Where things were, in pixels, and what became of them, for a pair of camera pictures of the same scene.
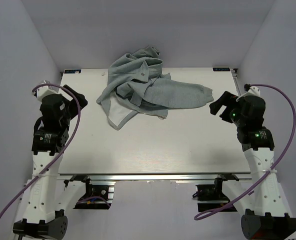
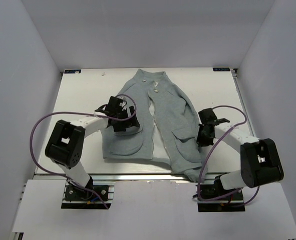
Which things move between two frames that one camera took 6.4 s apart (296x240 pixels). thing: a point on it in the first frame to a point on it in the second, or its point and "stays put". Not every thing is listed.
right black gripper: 227,99 to 201,141
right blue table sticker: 226,69 stays put
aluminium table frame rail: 154,177 stays put
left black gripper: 73,104 to 131,122
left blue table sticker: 72,71 stays put
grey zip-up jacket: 137,84 to 179,123
